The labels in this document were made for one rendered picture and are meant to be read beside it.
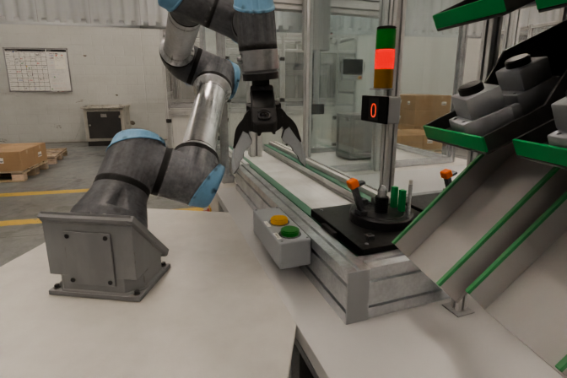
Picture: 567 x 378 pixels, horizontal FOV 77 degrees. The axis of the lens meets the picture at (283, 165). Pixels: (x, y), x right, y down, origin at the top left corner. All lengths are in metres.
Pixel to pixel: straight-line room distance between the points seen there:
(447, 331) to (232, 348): 0.36
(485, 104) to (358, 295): 0.37
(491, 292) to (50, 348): 0.66
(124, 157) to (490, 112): 0.68
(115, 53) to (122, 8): 0.97
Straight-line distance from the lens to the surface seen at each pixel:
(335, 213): 0.87
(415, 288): 0.75
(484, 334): 0.75
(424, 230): 0.64
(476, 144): 0.51
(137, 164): 0.83
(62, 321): 0.80
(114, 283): 0.80
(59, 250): 0.84
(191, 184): 0.84
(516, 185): 0.64
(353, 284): 0.66
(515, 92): 0.59
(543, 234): 0.56
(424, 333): 0.71
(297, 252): 0.76
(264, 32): 0.70
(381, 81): 1.00
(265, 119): 0.64
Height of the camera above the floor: 1.27
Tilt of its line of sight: 13 degrees down
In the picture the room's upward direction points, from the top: straight up
